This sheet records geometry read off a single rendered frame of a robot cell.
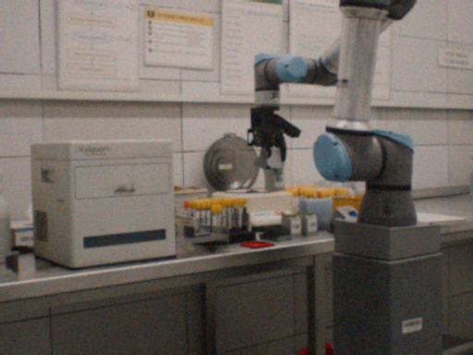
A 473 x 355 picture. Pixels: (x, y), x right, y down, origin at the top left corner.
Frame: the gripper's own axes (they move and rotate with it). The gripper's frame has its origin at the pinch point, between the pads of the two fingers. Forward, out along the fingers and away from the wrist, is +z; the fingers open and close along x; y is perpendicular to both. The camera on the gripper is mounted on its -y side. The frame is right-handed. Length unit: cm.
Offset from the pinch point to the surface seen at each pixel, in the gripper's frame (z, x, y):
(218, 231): 14.5, 2.0, 21.9
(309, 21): -60, -54, -64
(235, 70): -38, -55, -27
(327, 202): 10.2, -3.7, -24.7
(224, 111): -22, -56, -22
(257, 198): 8.6, -21.0, -9.5
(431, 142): -8, -56, -146
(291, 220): 13.8, 1.3, -5.1
